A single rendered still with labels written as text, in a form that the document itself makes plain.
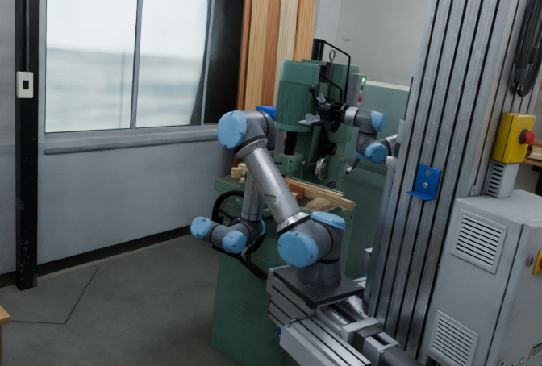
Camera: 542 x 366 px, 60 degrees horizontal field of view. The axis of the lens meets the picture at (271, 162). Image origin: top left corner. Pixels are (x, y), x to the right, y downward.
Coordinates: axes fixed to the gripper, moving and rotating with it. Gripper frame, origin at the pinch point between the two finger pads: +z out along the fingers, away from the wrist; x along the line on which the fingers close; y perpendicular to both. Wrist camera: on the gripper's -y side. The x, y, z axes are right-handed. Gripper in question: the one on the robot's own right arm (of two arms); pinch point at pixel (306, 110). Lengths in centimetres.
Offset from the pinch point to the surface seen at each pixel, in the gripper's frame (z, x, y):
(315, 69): 3.6, -18.1, 6.8
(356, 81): -4.1, -36.3, -15.0
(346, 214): -10, 8, -66
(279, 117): 14.6, 3.0, -5.2
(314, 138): 5.2, -4.0, -24.6
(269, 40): 125, -124, -77
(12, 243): 154, 106, -43
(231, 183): 32, 32, -26
